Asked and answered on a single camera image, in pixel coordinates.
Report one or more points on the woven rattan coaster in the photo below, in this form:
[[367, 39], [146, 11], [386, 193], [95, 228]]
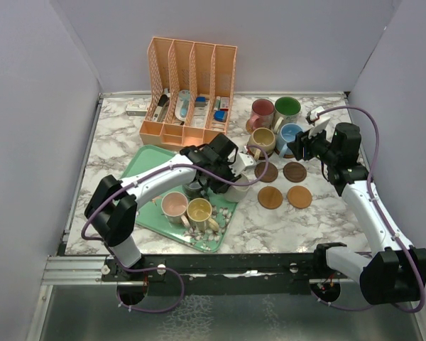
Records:
[[249, 127]]

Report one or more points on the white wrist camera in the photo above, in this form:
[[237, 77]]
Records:
[[243, 162], [317, 121]]

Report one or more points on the beige grey mug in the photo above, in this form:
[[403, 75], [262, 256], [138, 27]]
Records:
[[237, 192]]

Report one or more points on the white packaged item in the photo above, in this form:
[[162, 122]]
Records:
[[200, 110]]

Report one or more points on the orange plastic desk organizer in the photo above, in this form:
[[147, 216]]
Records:
[[201, 68]]

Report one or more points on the pink mug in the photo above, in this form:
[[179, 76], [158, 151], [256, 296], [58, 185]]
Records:
[[174, 207]]

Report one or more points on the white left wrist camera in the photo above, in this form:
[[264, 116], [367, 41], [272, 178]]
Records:
[[243, 162]]

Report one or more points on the tan brown mug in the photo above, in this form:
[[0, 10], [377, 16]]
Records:
[[262, 137]]

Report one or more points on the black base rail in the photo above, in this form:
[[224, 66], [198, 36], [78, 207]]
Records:
[[219, 274]]

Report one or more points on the yellow mug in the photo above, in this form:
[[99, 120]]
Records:
[[199, 212]]

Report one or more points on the blue stamp box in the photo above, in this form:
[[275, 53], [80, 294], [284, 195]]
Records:
[[221, 116]]

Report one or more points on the blue correction tape package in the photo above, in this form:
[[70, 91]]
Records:
[[182, 105]]

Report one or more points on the dark grey blue mug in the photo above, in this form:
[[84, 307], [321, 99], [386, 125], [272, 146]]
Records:
[[194, 190]]

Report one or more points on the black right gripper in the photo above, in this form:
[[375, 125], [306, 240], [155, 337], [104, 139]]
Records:
[[306, 142]]

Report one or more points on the red white small box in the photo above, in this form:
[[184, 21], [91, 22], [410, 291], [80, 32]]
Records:
[[222, 103]]

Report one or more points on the black white stapler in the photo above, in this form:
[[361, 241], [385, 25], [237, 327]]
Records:
[[162, 104]]

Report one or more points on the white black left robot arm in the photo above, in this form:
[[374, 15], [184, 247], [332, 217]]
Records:
[[114, 205]]

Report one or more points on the light blue mug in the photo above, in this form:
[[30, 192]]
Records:
[[286, 135]]

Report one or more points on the green mug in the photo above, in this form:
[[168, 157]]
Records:
[[287, 110]]

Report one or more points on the maroon red mug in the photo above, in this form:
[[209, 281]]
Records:
[[262, 111]]

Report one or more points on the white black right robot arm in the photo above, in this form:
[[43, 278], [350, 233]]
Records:
[[396, 272]]

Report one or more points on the small white staples box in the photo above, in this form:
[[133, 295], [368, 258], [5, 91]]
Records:
[[135, 108]]

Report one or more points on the light orange wooden coaster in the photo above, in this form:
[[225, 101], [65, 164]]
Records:
[[270, 197]]

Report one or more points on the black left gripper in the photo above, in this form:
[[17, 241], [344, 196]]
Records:
[[217, 187]]

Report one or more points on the green floral tray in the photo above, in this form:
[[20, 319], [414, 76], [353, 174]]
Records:
[[152, 217]]

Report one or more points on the dark walnut coaster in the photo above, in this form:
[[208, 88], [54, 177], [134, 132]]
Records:
[[269, 176], [294, 172]]

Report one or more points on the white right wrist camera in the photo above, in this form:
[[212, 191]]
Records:
[[317, 121]]

